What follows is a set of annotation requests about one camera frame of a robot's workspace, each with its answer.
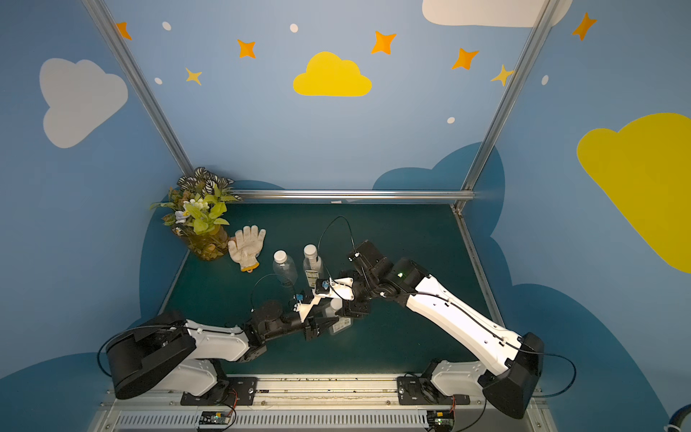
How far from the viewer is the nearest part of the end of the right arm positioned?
616 millimetres

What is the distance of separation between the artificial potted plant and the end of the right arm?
0.52 metres

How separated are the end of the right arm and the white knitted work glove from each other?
533mm

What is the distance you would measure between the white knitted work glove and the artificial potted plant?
0.04 m

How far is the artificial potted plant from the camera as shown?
34.2 inches

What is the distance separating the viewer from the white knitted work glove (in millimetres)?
1029
